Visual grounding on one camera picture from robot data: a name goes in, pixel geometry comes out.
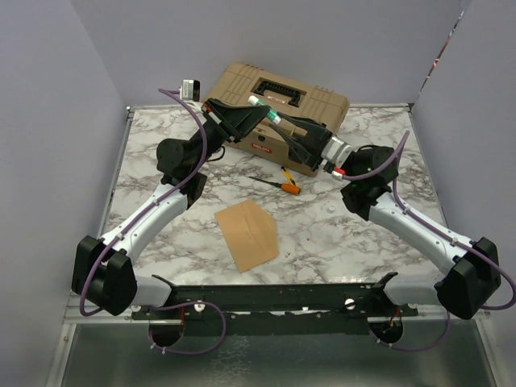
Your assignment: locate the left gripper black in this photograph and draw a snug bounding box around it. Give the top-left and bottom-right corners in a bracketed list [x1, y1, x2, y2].
[190, 98, 271, 172]

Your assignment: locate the green white glue stick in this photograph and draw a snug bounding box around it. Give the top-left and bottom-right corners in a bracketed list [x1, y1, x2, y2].
[246, 95, 282, 125]

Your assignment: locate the brown paper envelope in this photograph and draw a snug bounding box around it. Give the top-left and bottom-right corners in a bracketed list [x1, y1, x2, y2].
[214, 199, 279, 273]

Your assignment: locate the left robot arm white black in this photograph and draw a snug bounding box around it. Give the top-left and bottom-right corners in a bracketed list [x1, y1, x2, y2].
[72, 98, 269, 318]

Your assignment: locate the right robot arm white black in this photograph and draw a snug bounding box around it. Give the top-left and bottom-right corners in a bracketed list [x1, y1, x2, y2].
[267, 113, 501, 319]

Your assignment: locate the yellow black small tool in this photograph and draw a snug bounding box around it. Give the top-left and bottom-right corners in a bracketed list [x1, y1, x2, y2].
[281, 166, 297, 186]

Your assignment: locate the tan plastic toolbox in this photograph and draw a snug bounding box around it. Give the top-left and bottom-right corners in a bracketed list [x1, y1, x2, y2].
[200, 61, 350, 178]

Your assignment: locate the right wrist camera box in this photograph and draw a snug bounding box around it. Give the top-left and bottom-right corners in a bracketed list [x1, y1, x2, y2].
[321, 136, 353, 174]

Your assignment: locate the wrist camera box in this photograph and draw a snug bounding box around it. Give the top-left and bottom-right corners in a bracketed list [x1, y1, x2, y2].
[321, 136, 353, 174]
[179, 79, 201, 102]

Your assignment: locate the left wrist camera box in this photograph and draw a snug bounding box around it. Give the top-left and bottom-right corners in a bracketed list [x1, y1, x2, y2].
[179, 79, 201, 102]

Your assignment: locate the orange handled screwdriver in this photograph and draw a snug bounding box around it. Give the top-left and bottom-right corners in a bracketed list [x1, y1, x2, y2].
[250, 177, 301, 195]

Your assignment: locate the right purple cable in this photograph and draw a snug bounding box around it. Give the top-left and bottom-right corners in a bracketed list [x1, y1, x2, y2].
[342, 131, 516, 352]

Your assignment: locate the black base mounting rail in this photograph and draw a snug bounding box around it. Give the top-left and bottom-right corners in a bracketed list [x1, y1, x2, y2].
[131, 283, 418, 336]

